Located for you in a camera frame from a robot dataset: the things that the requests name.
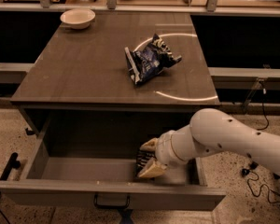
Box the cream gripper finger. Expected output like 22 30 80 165
137 158 167 178
140 138 158 152

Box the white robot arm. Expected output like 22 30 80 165
136 108 280 178

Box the open grey top drawer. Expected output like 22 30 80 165
0 110 226 211

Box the grey drawer cabinet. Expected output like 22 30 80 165
11 12 219 149

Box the blue chip bag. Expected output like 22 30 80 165
124 34 182 85

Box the black bar left floor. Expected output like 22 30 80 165
0 152 21 181

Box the white ceramic bowl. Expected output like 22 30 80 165
60 8 95 30

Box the black drawer handle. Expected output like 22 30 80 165
93 194 130 209

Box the black power cable with adapter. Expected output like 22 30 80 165
241 84 280 205

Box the grey shelf rail right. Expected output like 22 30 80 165
209 67 280 91

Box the grey shelf rail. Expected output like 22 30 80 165
209 67 280 91
0 63 34 84

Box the grey shelf rail left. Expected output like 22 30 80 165
0 63 34 84

